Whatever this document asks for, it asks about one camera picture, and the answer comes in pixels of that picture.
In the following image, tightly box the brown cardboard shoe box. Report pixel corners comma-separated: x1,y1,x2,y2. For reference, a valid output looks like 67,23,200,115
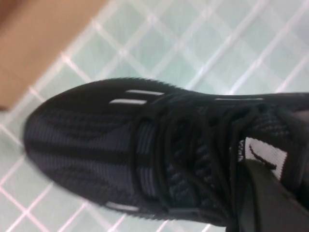
0,0,114,112

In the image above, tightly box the green white grid tablecloth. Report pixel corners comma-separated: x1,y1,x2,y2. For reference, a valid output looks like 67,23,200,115
0,0,309,232

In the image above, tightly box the black knit sneaker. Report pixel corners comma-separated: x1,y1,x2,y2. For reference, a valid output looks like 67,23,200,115
23,76,309,232

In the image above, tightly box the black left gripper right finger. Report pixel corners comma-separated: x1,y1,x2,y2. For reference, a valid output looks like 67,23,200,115
291,106,309,138

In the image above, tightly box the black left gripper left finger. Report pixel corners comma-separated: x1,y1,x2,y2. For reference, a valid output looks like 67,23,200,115
238,159,309,232

